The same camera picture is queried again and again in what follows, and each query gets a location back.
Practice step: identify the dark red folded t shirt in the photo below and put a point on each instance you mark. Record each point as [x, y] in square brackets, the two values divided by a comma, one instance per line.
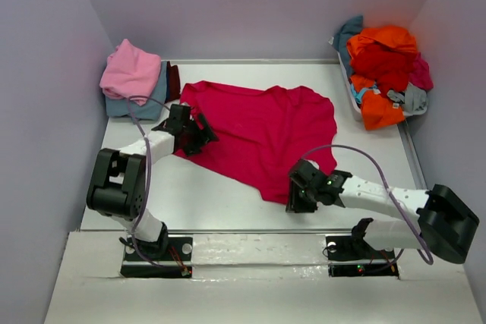
[173, 89]

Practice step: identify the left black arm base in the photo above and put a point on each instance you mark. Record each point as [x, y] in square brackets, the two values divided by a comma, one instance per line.
[175, 262]

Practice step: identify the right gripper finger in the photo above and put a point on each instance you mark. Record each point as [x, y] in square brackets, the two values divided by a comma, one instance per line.
[295, 203]
[307, 206]

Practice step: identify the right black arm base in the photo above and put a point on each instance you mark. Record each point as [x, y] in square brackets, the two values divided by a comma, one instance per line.
[350, 258]

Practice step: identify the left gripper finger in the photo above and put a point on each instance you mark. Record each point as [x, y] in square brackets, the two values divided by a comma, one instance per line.
[192, 149]
[205, 133]

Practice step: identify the pink folded t shirt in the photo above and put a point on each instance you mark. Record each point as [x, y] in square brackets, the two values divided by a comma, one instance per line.
[130, 73]

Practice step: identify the grey t shirt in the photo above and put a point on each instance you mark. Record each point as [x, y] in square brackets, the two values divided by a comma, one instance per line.
[413, 100]

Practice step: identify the orange t shirt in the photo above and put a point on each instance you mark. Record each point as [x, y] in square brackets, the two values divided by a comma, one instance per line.
[392, 37]

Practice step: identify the magenta t shirt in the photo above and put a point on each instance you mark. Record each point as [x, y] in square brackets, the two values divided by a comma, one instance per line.
[420, 76]
[262, 133]

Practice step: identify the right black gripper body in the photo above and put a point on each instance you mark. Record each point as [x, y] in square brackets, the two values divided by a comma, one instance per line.
[310, 190]

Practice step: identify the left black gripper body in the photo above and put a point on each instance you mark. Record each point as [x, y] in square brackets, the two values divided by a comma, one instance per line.
[190, 130]

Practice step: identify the light blue folded t shirt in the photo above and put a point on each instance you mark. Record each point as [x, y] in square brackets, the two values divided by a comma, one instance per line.
[151, 110]

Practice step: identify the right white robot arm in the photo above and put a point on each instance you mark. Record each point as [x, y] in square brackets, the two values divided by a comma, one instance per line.
[436, 221]

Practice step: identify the teal blue t shirt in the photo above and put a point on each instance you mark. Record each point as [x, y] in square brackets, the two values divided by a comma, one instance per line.
[350, 28]

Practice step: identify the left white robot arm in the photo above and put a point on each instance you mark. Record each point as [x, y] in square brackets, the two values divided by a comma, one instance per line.
[120, 183]

